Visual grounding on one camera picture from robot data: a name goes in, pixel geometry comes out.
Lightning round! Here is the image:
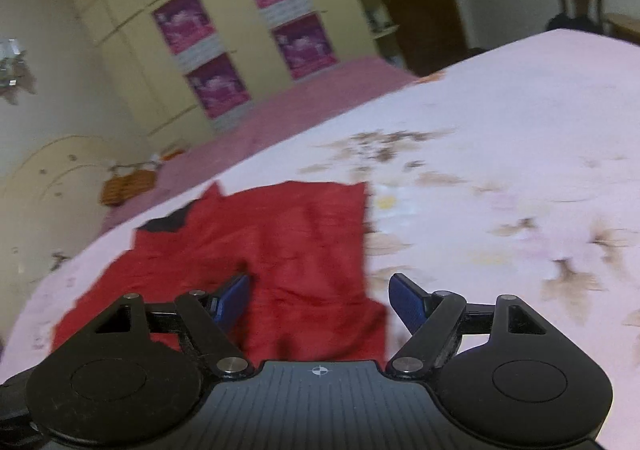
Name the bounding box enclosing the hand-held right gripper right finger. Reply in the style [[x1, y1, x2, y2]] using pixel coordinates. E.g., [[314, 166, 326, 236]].
[[387, 273, 548, 377]]

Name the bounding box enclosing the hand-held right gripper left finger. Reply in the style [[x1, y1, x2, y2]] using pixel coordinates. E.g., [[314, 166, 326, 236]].
[[94, 273, 251, 377]]

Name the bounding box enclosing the red padded jacket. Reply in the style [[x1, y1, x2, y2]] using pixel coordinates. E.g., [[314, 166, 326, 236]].
[[52, 180, 388, 366]]

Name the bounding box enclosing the orange cloth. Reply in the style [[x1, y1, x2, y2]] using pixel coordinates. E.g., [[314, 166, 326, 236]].
[[100, 169, 160, 207]]

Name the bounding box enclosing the floral pink bed sheet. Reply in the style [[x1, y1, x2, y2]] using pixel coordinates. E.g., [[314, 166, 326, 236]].
[[0, 28, 640, 450]]

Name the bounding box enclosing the pink checked bedspread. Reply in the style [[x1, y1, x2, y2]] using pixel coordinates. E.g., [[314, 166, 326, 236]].
[[100, 54, 421, 235]]

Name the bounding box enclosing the cream curved headboard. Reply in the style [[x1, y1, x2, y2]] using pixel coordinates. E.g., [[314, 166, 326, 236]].
[[0, 134, 151, 281]]

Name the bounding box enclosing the cream wardrobe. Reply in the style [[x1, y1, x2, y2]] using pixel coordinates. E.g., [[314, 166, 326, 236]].
[[57, 0, 351, 141]]

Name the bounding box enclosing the brown wooden door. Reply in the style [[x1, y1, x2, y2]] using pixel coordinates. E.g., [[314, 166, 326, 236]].
[[357, 0, 475, 76]]

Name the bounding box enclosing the wooden side table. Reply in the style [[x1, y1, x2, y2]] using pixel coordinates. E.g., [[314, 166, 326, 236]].
[[605, 12, 640, 44]]

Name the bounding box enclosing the glass wall lamp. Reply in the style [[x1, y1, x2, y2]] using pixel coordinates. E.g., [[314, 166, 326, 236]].
[[0, 36, 37, 106]]

